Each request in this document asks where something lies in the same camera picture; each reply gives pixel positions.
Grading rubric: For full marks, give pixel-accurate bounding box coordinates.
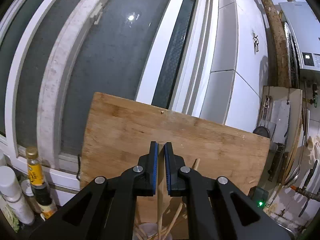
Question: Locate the wooden chopstick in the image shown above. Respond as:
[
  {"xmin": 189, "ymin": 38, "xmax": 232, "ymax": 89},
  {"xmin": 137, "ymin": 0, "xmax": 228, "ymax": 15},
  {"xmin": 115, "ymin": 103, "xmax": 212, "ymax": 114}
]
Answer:
[
  {"xmin": 157, "ymin": 142, "xmax": 165, "ymax": 240},
  {"xmin": 162, "ymin": 158, "xmax": 201, "ymax": 240}
]

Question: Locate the black device green led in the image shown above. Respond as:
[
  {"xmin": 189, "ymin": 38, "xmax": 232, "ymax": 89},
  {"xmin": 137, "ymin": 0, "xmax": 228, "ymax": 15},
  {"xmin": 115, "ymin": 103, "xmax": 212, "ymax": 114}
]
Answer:
[{"xmin": 248, "ymin": 186, "xmax": 268, "ymax": 209}]

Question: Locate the translucent plastic cup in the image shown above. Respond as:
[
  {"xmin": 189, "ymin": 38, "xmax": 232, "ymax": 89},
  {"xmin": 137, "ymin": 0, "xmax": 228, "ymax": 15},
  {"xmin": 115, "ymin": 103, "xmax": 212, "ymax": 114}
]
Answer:
[{"xmin": 132, "ymin": 223, "xmax": 157, "ymax": 239}]

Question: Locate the oyster sauce bottle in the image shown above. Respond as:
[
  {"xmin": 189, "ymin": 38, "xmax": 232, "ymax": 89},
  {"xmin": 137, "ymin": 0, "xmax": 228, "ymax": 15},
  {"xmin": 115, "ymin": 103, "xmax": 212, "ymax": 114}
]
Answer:
[{"xmin": 25, "ymin": 146, "xmax": 57, "ymax": 220}]

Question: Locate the wooden cutting board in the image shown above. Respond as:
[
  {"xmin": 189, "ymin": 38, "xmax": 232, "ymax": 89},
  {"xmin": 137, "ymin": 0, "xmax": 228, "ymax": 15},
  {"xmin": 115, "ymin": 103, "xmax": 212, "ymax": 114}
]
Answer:
[{"xmin": 80, "ymin": 91, "xmax": 271, "ymax": 239}]

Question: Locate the small spice glass jar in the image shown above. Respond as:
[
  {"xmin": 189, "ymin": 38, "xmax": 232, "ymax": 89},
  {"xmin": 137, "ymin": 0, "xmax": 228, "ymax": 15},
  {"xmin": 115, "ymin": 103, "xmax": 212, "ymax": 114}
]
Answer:
[{"xmin": 20, "ymin": 179, "xmax": 41, "ymax": 214}]

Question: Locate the white lidded salt jar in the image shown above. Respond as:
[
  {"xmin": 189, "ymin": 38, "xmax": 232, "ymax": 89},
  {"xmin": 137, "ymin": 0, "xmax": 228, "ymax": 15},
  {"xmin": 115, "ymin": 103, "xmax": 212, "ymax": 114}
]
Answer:
[{"xmin": 0, "ymin": 166, "xmax": 35, "ymax": 225}]

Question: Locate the hanging cleaver knife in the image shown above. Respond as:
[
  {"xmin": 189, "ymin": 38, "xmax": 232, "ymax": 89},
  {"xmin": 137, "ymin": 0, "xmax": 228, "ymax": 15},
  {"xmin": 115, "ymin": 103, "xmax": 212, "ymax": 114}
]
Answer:
[{"xmin": 268, "ymin": 100, "xmax": 291, "ymax": 182}]

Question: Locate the rusty vertical pipe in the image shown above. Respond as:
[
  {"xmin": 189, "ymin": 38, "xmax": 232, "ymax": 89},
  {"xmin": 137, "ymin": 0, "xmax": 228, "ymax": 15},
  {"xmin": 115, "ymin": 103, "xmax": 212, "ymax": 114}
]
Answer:
[{"xmin": 261, "ymin": 0, "xmax": 291, "ymax": 88}]

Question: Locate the white water heater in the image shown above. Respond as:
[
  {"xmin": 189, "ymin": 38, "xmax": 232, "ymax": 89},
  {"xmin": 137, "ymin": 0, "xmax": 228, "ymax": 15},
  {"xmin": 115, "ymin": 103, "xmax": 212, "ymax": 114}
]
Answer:
[{"xmin": 279, "ymin": 2, "xmax": 320, "ymax": 83}]

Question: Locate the window frame with glass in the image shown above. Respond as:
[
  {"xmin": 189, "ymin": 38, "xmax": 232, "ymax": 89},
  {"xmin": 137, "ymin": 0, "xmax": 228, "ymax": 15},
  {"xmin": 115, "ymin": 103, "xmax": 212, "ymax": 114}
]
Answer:
[{"xmin": 1, "ymin": 0, "xmax": 219, "ymax": 191}]

